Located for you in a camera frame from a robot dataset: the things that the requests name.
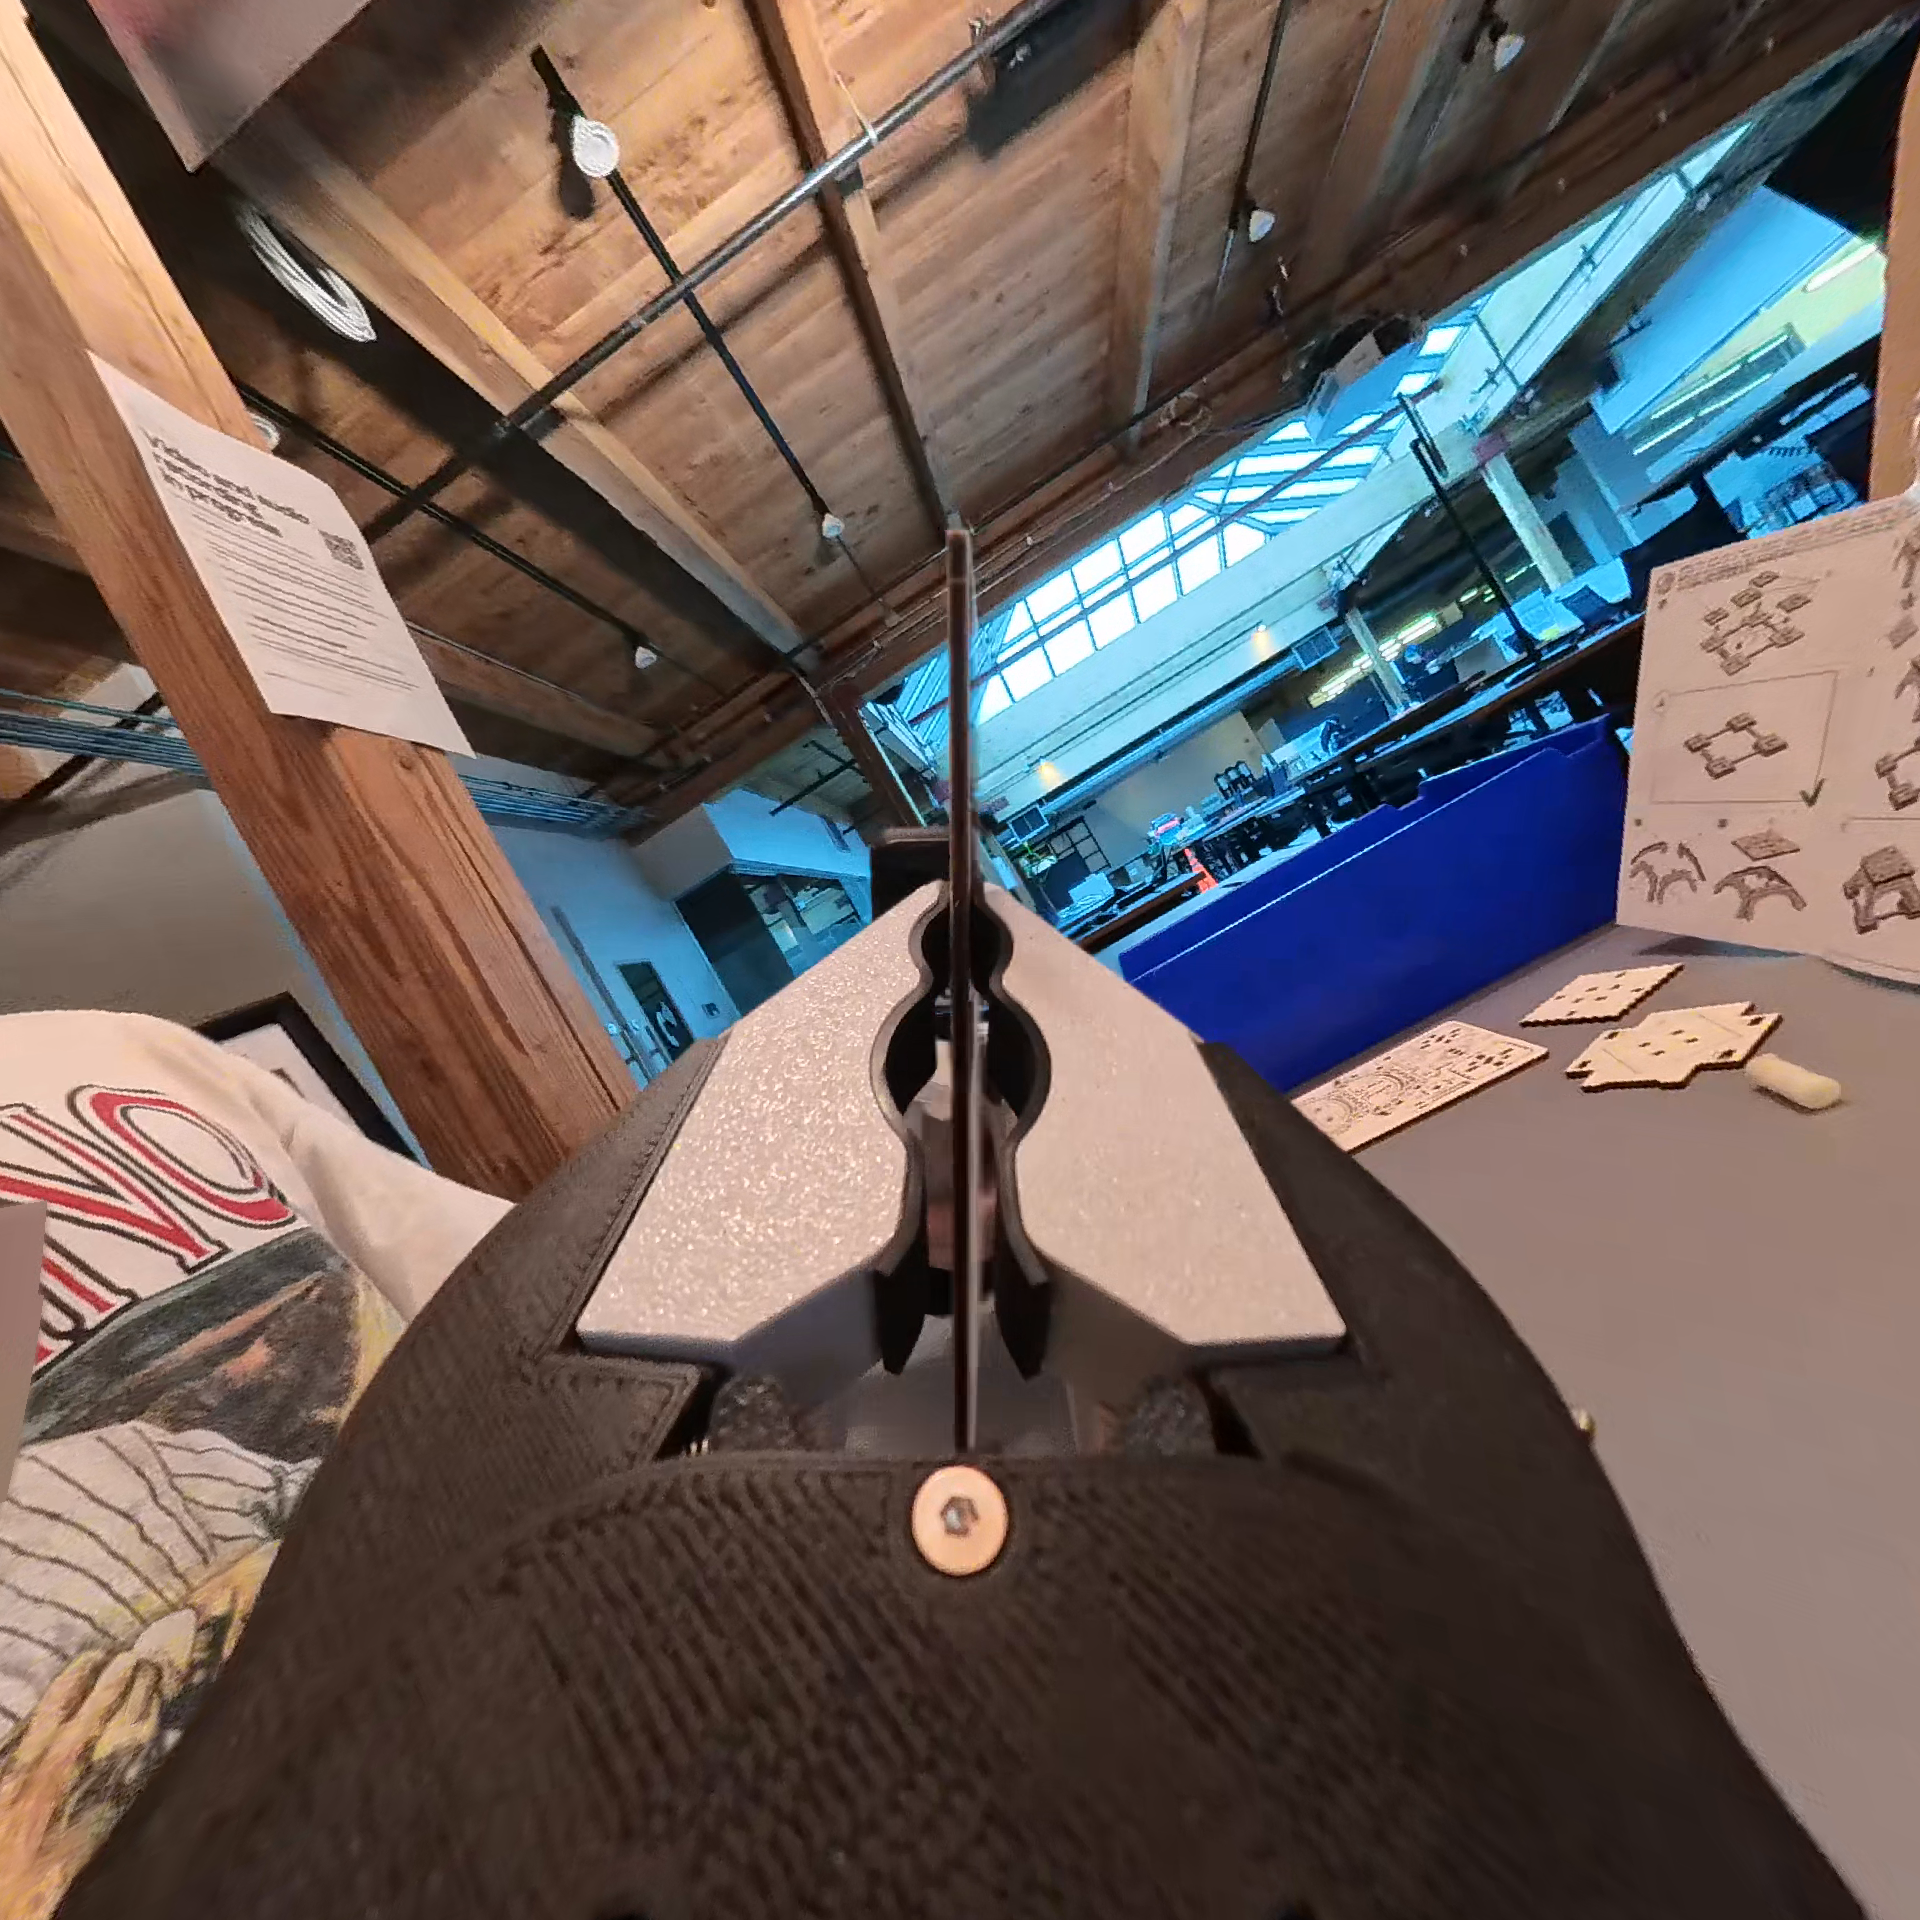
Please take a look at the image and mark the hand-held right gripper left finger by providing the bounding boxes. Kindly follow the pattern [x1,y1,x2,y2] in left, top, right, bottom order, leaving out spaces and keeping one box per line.
[576,884,951,1454]

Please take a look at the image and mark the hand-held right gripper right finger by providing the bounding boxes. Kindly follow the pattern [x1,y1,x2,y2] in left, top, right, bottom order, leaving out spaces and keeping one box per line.
[979,885,1354,1454]

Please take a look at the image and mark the wooden puzzle sheet square cutout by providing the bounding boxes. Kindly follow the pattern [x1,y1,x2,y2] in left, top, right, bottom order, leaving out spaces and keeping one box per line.
[946,514,1000,1463]

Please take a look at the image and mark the cross-shaped wooden piece diamond print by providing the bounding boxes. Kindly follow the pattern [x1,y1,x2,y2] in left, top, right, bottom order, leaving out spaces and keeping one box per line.
[1564,999,1787,1093]

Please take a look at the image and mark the grey desk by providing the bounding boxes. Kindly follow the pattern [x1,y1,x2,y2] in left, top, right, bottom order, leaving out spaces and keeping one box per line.
[1285,917,1920,1920]

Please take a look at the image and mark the wooden puzzle sheet arch parts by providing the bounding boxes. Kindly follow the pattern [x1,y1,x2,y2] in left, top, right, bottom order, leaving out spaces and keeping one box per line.
[1285,1017,1550,1152]

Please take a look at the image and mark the blue plastic bin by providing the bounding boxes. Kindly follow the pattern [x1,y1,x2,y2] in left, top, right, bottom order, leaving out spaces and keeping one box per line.
[1119,716,1627,1099]

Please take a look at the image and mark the small serrated square wooden piece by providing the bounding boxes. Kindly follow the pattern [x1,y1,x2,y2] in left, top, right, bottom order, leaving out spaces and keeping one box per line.
[1521,964,1690,1035]

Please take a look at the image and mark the thick wooden beam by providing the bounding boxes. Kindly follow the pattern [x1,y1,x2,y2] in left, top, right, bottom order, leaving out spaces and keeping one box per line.
[0,0,630,1199]

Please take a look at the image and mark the white printed paper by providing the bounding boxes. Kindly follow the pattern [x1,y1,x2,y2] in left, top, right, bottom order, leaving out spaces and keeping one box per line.
[89,346,473,758]

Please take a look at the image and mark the white tower instruction sheet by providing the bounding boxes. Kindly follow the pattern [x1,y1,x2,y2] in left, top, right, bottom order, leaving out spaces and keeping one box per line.
[1612,496,1920,985]

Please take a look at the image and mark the silver cable tray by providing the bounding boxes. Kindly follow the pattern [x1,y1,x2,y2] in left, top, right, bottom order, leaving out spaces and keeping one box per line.
[0,685,647,837]

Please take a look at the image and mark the black picture frame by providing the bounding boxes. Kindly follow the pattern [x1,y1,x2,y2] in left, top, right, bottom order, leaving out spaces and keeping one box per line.
[199,993,421,1159]

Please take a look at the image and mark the white coiled cable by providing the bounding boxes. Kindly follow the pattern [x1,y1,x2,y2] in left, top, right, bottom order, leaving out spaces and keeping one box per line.
[240,195,381,346]

